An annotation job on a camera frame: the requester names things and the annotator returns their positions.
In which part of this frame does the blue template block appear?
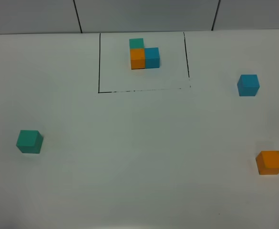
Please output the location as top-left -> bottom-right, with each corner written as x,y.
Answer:
145,47 -> 160,69

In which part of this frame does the orange template block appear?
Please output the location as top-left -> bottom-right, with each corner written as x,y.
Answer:
130,48 -> 145,70

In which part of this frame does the green template block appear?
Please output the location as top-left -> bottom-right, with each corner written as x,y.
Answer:
129,38 -> 145,49

